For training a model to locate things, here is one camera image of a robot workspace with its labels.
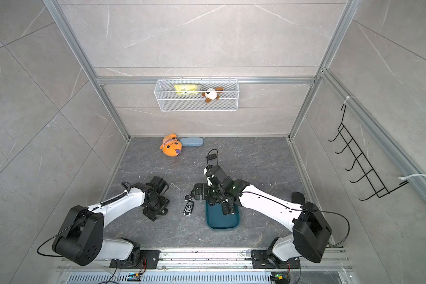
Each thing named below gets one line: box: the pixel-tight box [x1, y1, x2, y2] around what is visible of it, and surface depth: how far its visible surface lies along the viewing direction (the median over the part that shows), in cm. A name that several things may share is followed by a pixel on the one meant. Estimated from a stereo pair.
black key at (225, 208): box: [221, 202, 230, 216], surface depth 88 cm
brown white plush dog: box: [201, 86, 225, 103], surface depth 87 cm
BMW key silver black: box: [183, 200, 195, 216], surface depth 88 cm
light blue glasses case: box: [179, 137, 205, 147], surface depth 116 cm
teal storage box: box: [205, 199, 241, 231], surface depth 87 cm
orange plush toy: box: [159, 133, 183, 159], surface depth 107 cm
